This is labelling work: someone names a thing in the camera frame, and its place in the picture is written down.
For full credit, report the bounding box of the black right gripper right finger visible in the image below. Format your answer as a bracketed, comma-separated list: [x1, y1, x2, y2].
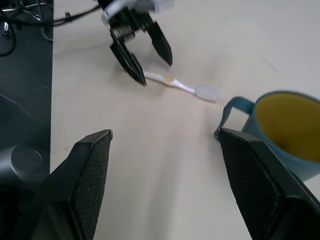
[216, 127, 320, 240]

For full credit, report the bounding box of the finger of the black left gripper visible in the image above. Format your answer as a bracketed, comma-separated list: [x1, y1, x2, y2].
[146, 20, 174, 67]
[109, 39, 148, 87]

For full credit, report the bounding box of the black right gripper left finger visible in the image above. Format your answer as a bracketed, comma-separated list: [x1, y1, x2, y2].
[7, 129, 114, 240]

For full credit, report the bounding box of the white toothbrush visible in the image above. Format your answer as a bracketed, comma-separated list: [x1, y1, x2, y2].
[142, 70, 219, 102]

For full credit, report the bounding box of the blue mug with yellow inside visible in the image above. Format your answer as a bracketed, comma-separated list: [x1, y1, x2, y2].
[213, 90, 320, 183]

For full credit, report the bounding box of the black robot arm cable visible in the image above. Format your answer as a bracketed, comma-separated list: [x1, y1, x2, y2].
[53, 4, 101, 27]

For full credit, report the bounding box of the black cable bundle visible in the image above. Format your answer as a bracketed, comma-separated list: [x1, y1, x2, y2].
[0, 0, 54, 57]

